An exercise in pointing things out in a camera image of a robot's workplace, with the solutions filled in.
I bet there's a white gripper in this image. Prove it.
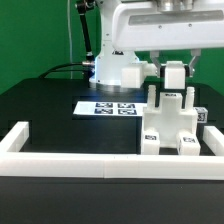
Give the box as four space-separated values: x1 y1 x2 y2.
112 0 224 78

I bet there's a white chair back frame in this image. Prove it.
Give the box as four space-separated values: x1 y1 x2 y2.
121 61 186 89

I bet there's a white chair seat block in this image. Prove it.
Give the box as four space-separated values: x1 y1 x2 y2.
141 85 198 148

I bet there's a small white chair part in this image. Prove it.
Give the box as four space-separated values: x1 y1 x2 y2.
141 132 160 155

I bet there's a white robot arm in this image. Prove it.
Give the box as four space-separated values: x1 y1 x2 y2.
76 0 224 89

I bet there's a white tagged cube right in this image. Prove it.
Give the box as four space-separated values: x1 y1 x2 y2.
195 107 208 123

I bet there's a white marker base sheet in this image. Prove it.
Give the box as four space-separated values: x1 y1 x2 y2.
73 101 146 117

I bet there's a black cable hose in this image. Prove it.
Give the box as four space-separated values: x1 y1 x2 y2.
38 0 98 80

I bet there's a thin white cable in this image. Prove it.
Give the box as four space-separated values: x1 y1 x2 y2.
66 0 74 80

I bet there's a white U-shaped fence frame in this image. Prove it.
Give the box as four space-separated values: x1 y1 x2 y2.
0 122 224 180

